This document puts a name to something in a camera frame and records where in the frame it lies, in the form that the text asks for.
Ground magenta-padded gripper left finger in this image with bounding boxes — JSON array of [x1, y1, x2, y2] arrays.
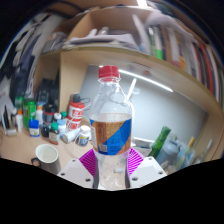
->
[[57, 148, 99, 190]]

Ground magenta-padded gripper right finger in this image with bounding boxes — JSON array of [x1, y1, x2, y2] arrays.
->
[[126, 147, 168, 190]]

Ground clear red-capped water bottle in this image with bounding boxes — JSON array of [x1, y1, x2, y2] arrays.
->
[[89, 65, 134, 192]]

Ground green glass bottle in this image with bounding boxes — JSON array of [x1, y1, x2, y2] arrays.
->
[[148, 125, 172, 159]]

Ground white jar blue label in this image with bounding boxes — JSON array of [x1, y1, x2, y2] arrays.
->
[[78, 125, 93, 147]]

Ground dark bottle green cap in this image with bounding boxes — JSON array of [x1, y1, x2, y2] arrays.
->
[[48, 121, 61, 146]]

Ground red and white canister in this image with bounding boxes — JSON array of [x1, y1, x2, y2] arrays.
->
[[67, 93, 86, 132]]

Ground clear glass liquor bottle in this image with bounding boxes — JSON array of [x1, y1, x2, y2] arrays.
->
[[196, 138, 214, 164]]

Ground white bottle blue cap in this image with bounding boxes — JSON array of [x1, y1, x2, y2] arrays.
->
[[28, 119, 41, 138]]

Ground green plastic container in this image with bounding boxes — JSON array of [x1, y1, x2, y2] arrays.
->
[[22, 98, 37, 131]]

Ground under-shelf tube light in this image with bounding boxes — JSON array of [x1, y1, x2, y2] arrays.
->
[[98, 64, 174, 94]]

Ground hanging dark clothes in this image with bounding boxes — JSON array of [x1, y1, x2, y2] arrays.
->
[[0, 16, 61, 111]]

